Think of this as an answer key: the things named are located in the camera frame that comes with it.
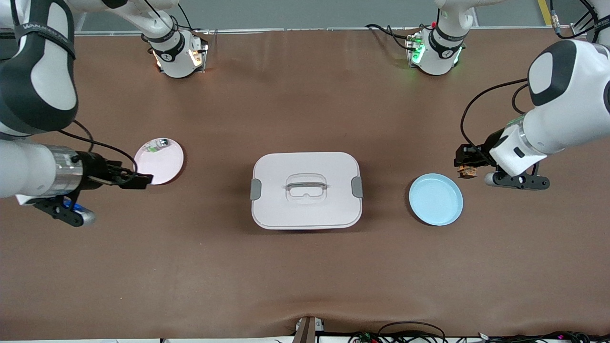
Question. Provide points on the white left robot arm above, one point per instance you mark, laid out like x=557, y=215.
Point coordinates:
x=572, y=109

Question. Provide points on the brown table mat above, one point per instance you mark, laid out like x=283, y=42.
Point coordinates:
x=305, y=109

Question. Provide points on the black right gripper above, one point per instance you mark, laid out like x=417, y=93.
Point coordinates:
x=95, y=169

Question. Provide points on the orange and black switch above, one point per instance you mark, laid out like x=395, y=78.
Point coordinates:
x=468, y=172

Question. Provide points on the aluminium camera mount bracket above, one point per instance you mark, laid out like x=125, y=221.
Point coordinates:
x=306, y=331

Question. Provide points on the light blue round plate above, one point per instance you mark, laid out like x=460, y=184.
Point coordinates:
x=436, y=202

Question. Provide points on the silver table edge rail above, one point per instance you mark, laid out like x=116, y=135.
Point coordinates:
x=310, y=30

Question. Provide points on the pink round plate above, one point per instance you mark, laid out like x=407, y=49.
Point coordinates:
x=164, y=164

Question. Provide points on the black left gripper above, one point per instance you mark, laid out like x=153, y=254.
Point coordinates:
x=489, y=143

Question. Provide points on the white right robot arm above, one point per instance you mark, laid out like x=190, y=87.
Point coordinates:
x=38, y=85

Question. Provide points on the white lidded storage box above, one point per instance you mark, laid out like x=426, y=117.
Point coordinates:
x=305, y=209

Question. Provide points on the green and clear switch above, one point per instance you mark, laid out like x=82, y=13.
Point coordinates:
x=157, y=144

